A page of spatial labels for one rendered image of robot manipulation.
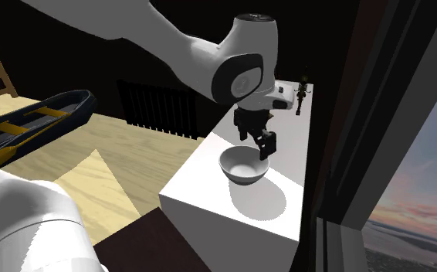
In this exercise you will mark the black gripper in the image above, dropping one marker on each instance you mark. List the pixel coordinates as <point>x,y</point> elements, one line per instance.
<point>253,118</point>

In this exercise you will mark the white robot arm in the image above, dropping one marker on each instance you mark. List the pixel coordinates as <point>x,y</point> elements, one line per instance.
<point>196,56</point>

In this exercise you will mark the white bowl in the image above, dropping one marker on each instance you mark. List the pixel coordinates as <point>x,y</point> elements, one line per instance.
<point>243,169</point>

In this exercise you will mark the dark gold figure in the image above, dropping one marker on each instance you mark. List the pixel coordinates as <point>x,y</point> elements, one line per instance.
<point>301,94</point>

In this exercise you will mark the white table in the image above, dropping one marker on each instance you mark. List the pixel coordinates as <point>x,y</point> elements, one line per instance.
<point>203,203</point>

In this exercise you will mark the black radiator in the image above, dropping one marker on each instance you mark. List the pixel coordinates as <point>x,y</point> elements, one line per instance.
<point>158,109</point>

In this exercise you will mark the black boat with yellow oars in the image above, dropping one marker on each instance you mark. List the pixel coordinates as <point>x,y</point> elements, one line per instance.
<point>34,120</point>

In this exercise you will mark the window with dark frame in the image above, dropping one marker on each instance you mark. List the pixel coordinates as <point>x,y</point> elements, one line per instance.
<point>410,169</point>

